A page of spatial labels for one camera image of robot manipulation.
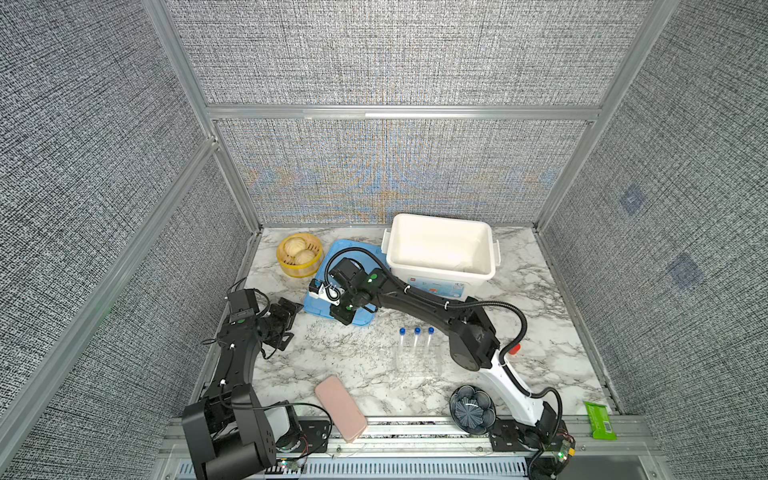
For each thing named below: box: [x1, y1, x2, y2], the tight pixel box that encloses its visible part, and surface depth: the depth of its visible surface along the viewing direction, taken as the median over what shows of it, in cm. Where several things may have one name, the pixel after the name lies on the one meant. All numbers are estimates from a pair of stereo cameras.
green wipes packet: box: [584, 401, 618, 441], surface depth 77 cm
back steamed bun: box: [284, 237, 308, 256], surface depth 109 cm
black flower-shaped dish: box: [449, 385, 497, 435], surface depth 77 cm
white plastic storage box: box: [381, 213, 501, 302], surface depth 102 cm
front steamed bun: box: [294, 249, 315, 265], surface depth 106 cm
